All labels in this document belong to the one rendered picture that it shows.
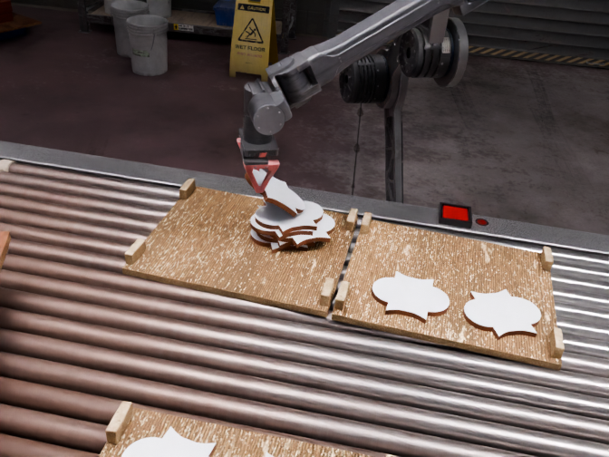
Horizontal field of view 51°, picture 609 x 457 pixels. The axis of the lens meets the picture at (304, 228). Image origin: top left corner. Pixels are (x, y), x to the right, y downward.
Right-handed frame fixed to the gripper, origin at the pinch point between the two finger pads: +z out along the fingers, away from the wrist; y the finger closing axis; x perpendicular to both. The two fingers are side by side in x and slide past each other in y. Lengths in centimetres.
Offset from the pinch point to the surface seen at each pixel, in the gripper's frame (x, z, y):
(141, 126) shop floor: 31, 107, 264
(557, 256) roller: -67, 17, -11
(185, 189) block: 13.8, 11.2, 16.5
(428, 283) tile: -31.1, 12.9, -21.4
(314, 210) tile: -12.4, 8.0, -0.3
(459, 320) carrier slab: -33.8, 14.1, -31.3
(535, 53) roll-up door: -307, 102, 387
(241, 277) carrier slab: 4.7, 13.9, -13.7
